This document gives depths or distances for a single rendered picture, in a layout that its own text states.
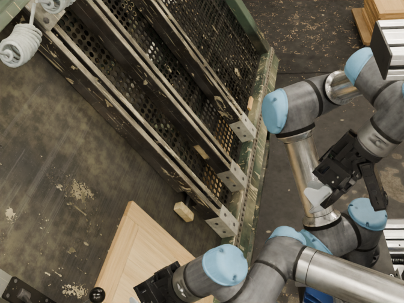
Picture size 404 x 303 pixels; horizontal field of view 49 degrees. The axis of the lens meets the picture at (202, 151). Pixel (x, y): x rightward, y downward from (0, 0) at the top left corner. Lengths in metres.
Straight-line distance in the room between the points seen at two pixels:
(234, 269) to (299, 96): 0.60
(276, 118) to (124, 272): 0.61
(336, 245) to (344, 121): 2.30
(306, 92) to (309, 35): 3.25
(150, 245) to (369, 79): 0.84
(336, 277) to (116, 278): 0.65
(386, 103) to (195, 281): 0.49
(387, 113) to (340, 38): 3.62
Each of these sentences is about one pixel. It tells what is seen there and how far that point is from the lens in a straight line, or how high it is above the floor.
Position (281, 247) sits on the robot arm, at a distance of 0.93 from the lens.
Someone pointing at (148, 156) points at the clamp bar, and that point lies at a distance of 1.49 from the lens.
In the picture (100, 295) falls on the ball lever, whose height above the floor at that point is 1.45.
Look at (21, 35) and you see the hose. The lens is 1.06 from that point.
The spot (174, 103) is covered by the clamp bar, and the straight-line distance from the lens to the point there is 1.61.
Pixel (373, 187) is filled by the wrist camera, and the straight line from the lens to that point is 0.98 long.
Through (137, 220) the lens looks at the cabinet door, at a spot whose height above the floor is 1.27.
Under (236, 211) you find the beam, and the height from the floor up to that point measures 0.90.
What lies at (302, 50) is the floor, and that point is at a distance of 4.31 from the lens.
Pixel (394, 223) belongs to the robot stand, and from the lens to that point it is 1.84.
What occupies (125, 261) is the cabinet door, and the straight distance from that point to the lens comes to 1.34.
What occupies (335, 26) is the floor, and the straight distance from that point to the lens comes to 4.69.
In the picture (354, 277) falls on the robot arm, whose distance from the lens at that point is 0.89.
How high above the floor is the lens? 2.39
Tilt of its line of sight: 46 degrees down
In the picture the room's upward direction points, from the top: 6 degrees counter-clockwise
